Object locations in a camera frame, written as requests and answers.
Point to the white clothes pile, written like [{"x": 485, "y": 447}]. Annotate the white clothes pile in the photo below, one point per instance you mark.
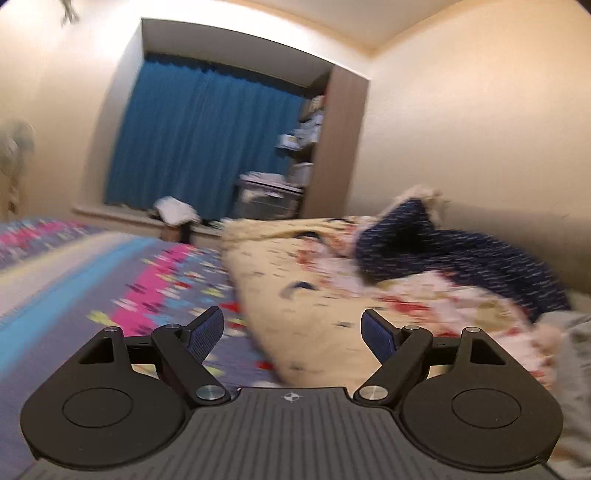
[{"x": 175, "y": 213}]

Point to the grey plastic storage bin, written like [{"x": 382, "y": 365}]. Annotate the grey plastic storage bin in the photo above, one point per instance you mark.
[{"x": 266, "y": 196}]

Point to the wooden shelf unit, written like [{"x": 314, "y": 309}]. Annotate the wooden shelf unit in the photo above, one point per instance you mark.
[{"x": 334, "y": 156}]

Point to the colourful floral bed blanket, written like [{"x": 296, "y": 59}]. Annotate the colourful floral bed blanket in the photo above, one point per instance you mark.
[{"x": 62, "y": 282}]

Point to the grey fabric at edge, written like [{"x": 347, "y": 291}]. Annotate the grey fabric at edge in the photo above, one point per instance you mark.
[{"x": 564, "y": 337}]

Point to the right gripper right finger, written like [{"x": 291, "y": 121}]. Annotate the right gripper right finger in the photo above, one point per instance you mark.
[{"x": 464, "y": 401}]

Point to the white standing fan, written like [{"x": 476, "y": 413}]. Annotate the white standing fan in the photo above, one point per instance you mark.
[{"x": 17, "y": 149}]

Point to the navy dotted garment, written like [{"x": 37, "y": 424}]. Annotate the navy dotted garment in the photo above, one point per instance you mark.
[{"x": 405, "y": 242}]

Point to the cream star-patterned quilt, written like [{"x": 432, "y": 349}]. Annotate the cream star-patterned quilt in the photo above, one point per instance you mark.
[{"x": 303, "y": 296}]

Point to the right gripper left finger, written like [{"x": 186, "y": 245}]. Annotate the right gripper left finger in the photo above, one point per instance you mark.
[{"x": 121, "y": 398}]

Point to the blue window curtain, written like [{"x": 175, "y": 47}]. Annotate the blue window curtain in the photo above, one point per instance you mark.
[{"x": 191, "y": 128}]

